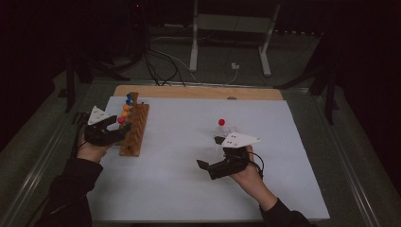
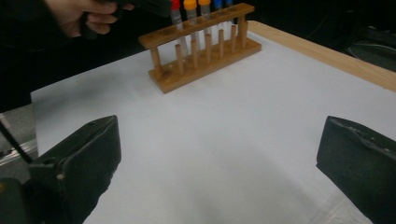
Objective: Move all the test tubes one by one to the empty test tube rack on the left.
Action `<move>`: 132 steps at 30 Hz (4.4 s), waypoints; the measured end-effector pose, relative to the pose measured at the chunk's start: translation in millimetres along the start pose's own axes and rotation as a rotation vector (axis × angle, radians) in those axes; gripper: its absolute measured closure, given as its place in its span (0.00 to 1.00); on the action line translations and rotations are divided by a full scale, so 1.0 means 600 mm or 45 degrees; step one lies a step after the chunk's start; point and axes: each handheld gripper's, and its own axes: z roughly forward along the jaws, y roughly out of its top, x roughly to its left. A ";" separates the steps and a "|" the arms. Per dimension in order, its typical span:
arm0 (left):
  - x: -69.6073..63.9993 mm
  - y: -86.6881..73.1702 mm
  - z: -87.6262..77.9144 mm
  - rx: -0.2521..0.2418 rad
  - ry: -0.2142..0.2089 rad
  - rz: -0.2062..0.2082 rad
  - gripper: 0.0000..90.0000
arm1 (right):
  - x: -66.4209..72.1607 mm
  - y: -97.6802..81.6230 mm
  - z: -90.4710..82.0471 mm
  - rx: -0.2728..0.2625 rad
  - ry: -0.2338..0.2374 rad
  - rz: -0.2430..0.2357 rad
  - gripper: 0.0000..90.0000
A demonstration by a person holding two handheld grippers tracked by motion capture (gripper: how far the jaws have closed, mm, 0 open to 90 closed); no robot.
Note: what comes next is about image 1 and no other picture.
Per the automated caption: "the person's left hand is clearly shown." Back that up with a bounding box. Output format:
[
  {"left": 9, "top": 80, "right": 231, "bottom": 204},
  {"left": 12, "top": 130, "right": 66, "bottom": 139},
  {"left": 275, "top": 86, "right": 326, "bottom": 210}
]
[{"left": 76, "top": 131, "right": 112, "bottom": 164}]

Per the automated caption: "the person's right hand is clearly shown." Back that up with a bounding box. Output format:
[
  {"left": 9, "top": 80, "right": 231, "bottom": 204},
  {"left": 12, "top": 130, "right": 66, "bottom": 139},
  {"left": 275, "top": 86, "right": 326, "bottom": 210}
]
[{"left": 229, "top": 145, "right": 270, "bottom": 198}]

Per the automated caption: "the right hand-held gripper cable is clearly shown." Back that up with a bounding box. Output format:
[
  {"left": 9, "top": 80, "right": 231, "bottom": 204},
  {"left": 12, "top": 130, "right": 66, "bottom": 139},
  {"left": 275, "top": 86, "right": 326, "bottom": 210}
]
[{"left": 249, "top": 151, "right": 266, "bottom": 181}]

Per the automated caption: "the black floor cable bundle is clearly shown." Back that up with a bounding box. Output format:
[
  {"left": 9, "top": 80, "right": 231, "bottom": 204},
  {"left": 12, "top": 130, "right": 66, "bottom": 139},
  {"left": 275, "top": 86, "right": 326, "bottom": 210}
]
[{"left": 143, "top": 46, "right": 187, "bottom": 88}]

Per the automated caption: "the white metal stand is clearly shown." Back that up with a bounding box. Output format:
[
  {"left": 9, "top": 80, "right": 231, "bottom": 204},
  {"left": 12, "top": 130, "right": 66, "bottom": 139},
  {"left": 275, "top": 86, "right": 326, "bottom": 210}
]
[{"left": 188, "top": 0, "right": 282, "bottom": 78}]

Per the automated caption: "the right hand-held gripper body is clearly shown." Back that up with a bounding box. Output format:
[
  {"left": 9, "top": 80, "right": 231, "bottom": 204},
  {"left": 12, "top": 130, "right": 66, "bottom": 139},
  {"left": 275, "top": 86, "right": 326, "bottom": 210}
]
[{"left": 207, "top": 132, "right": 262, "bottom": 181}]

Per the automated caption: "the white floor cable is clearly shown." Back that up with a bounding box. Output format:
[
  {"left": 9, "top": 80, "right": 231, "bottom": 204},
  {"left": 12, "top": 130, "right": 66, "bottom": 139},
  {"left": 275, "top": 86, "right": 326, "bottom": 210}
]
[{"left": 154, "top": 48, "right": 239, "bottom": 86}]

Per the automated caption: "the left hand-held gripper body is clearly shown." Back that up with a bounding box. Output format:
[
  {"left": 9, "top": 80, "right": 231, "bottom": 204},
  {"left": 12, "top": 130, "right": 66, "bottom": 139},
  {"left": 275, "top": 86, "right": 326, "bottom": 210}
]
[{"left": 83, "top": 105, "right": 122, "bottom": 147}]

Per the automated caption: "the white table mat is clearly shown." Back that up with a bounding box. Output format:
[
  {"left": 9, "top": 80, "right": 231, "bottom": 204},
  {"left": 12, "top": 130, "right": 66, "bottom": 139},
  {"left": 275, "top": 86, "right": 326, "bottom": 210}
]
[{"left": 86, "top": 96, "right": 331, "bottom": 223}]

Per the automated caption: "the black tripod stand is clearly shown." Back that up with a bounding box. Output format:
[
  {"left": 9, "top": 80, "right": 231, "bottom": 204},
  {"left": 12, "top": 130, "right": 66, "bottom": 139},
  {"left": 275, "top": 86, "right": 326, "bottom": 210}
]
[
  {"left": 273, "top": 31, "right": 340, "bottom": 126},
  {"left": 64, "top": 53, "right": 131, "bottom": 114}
]

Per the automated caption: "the wooden test tube rack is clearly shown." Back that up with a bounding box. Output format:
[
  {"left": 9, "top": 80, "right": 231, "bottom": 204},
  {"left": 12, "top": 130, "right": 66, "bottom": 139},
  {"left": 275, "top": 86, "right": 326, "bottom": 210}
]
[{"left": 113, "top": 91, "right": 150, "bottom": 158}]

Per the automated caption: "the dark tower with red light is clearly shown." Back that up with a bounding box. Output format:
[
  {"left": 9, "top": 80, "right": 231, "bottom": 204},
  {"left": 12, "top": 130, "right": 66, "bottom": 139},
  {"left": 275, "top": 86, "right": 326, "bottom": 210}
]
[{"left": 127, "top": 0, "right": 148, "bottom": 61}]

